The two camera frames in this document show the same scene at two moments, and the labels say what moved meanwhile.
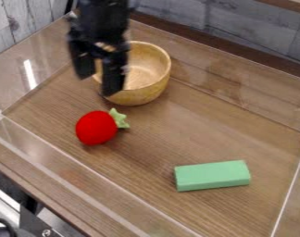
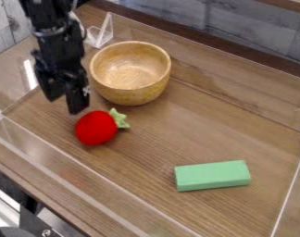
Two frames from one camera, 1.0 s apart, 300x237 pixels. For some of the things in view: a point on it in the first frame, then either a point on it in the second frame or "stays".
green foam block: (211, 175) stays
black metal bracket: (31, 223) stays
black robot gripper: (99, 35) to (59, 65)
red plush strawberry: (96, 126) stays
